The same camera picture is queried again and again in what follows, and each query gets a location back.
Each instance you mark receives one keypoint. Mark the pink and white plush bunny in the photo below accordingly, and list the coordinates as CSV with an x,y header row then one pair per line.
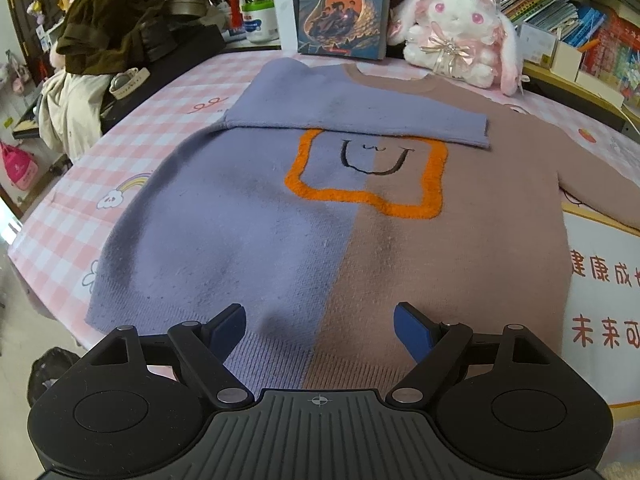
x,y
450,25

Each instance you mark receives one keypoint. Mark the round metal tin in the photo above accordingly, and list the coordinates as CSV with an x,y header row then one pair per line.
x,y
185,7

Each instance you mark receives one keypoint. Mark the white smartwatch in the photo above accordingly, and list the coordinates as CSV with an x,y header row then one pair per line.
x,y
129,82

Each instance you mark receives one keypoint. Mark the white and blue jar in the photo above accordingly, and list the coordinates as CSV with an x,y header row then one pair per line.
x,y
260,24

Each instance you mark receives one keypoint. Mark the white flat box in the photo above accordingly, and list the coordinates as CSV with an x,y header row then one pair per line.
x,y
600,87

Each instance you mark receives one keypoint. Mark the large illustrated novel book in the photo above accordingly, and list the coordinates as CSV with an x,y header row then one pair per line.
x,y
340,5

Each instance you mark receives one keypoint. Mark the beige cloth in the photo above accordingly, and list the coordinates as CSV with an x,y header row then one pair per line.
x,y
70,110

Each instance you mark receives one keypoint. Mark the row of colourful books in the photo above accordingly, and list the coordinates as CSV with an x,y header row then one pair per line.
x,y
550,0

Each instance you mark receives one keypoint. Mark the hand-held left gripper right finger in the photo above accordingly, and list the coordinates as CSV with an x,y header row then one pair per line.
x,y
412,332

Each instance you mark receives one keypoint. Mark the white printed cardboard box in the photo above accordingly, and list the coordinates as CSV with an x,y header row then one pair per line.
x,y
539,44

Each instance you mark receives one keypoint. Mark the black bag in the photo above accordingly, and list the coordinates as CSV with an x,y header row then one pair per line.
x,y
190,45

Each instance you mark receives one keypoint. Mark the purple and brown sweater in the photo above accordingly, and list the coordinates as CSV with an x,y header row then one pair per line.
x,y
250,240

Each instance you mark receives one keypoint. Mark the wooden bookshelf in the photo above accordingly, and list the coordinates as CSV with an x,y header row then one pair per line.
x,y
575,91

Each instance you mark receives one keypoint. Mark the dark crumpled bag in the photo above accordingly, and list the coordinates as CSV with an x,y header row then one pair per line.
x,y
50,375

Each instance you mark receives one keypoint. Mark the white open pen box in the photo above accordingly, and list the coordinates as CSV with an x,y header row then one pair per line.
x,y
567,60

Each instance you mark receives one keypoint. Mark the pink checkered printed desk mat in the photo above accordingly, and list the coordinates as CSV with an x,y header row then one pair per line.
x,y
100,175

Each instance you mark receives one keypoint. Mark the dark olive jacket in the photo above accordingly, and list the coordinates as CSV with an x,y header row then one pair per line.
x,y
110,25

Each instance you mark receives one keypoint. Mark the red doll pen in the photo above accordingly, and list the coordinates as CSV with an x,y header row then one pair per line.
x,y
233,2

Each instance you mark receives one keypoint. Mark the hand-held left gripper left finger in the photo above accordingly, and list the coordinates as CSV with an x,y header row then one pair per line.
x,y
227,327

